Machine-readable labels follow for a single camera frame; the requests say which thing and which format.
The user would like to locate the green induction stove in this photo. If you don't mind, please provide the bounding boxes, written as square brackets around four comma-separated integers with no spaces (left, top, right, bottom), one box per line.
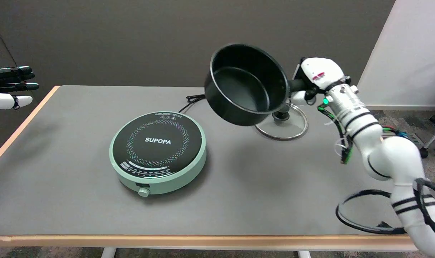
[109,111,207,197]

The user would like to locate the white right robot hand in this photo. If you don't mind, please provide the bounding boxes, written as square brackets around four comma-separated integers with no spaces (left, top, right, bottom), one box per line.
[290,57,350,106]

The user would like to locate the chair leg with caster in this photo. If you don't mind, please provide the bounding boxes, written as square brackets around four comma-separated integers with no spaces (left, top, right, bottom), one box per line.
[419,122,435,159]

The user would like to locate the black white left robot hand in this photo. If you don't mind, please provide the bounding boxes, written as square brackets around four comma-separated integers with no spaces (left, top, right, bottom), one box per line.
[0,66,39,110]

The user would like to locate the floor vent grille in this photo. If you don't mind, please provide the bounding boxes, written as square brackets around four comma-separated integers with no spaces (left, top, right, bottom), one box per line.
[382,132,425,147]

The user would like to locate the black stove power cord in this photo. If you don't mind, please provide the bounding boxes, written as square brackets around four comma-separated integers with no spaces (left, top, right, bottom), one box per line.
[177,94,206,114]

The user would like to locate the white partition panel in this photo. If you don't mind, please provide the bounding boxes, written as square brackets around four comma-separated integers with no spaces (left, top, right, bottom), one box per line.
[357,0,435,110]

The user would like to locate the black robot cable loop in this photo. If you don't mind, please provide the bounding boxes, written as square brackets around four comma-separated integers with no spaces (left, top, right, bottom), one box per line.
[335,178,435,248]

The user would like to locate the black soup pot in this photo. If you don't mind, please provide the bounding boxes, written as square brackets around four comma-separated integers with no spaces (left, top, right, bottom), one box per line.
[204,44,309,126]

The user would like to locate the glass pot lid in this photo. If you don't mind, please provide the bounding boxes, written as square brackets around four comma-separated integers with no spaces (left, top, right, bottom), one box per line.
[254,101,309,141]

